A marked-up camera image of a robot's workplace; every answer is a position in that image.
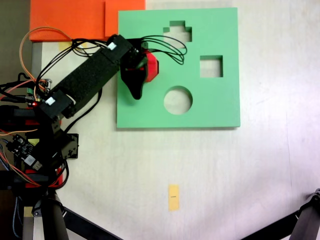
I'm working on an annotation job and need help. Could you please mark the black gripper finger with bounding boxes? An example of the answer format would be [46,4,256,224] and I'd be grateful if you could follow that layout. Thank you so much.
[120,69,147,101]

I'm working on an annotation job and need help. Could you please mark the red octagonal pillar block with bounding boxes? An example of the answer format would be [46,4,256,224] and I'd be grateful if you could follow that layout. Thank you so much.
[144,51,161,83]

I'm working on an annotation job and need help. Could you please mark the flat orange block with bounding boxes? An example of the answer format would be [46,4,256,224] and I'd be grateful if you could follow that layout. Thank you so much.
[29,0,147,43]

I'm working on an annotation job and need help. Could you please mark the green shape sorting board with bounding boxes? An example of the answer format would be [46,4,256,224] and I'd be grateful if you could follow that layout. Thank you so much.
[116,7,241,130]

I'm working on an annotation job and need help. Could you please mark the small board green terminal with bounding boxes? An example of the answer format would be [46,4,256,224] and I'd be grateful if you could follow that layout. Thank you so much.
[24,77,52,102]

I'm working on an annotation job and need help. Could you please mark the yellow tape label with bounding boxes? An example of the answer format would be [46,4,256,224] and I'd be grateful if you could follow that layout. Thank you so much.
[168,184,180,212]

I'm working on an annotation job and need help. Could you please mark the black red table clamp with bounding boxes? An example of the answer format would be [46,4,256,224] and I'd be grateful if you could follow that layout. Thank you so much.
[0,104,42,127]
[0,168,65,190]

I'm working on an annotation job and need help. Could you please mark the black circuit board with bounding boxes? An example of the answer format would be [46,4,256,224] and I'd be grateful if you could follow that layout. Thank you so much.
[4,133,44,172]

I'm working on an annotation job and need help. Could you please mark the black tripod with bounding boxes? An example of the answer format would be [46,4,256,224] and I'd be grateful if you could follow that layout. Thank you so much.
[14,188,126,240]

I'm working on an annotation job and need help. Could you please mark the notched black stand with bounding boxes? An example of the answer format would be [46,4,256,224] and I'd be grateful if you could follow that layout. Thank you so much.
[238,187,320,240]

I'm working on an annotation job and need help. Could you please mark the black gripper wire loop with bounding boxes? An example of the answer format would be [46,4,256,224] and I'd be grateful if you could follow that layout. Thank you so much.
[139,34,188,66]

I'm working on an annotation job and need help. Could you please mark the black arm wire loop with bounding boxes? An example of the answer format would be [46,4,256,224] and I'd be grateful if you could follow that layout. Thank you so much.
[37,37,113,86]

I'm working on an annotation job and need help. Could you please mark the long orange wire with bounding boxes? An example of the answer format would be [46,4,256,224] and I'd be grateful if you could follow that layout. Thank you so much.
[19,26,74,87]

